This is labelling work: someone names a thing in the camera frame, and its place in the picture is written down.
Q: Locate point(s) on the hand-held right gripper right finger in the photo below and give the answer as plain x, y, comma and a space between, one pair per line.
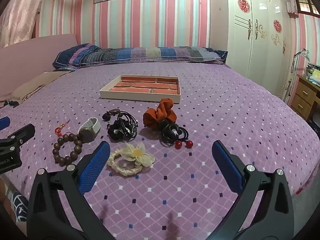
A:
227, 166

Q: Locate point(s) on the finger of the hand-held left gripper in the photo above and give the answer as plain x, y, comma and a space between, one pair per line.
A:
25, 132
3, 123

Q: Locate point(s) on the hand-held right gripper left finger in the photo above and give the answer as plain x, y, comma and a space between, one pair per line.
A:
96, 163

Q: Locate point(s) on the cream flower scrunchie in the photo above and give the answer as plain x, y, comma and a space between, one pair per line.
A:
137, 155

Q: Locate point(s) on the orange fabric scrunchie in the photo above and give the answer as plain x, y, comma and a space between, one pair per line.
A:
157, 115

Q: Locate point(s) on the brick-patterned shallow tray box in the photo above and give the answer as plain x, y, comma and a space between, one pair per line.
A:
142, 87

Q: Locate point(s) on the small black object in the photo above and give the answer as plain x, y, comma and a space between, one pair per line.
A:
11, 103

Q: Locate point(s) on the purple diamond-patterned bed sheet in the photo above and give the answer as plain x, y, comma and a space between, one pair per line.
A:
225, 120

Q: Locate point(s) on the brown cloth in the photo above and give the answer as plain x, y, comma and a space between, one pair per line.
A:
37, 85

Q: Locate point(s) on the navy patterned cloth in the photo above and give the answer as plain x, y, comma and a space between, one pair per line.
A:
20, 205

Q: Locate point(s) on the pink headboard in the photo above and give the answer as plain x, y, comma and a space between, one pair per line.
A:
25, 55

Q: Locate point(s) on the wooden drawer desk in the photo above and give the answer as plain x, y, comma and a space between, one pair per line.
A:
303, 97

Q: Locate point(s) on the striped patchwork pillow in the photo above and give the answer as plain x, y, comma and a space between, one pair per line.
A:
140, 53

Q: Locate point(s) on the white wardrobe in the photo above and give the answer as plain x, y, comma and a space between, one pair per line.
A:
260, 50

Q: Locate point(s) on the desk lamp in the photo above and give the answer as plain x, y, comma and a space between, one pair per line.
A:
295, 60

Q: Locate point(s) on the clutter on desk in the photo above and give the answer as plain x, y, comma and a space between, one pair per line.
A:
313, 73

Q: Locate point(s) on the pink window curtain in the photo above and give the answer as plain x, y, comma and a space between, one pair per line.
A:
290, 0

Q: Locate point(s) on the dark framed window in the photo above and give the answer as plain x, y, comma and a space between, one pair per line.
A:
306, 3

